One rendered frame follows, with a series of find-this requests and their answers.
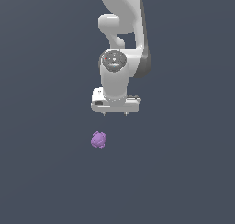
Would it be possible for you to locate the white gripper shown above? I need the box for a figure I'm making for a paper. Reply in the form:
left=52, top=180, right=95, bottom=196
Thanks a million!
left=90, top=87, right=142, bottom=118

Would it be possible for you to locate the small purple lumpy object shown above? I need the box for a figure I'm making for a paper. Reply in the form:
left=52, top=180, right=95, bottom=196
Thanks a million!
left=90, top=130, right=108, bottom=150

